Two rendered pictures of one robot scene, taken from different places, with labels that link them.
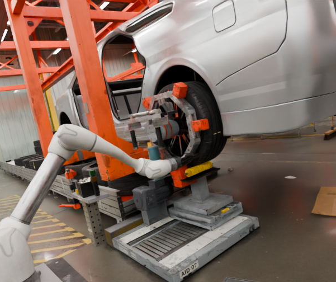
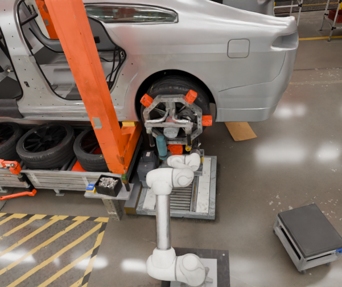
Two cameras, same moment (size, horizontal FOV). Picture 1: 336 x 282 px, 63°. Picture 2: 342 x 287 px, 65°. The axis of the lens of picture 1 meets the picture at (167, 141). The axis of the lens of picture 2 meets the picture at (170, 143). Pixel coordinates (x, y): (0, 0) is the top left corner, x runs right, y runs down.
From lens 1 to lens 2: 1.96 m
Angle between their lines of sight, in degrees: 50
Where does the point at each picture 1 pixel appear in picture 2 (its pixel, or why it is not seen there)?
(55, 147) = (168, 190)
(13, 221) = (170, 251)
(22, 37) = not seen: outside the picture
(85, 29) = (90, 42)
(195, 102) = (201, 103)
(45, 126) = not seen: outside the picture
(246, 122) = (238, 115)
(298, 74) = (279, 93)
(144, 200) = not seen: hidden behind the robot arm
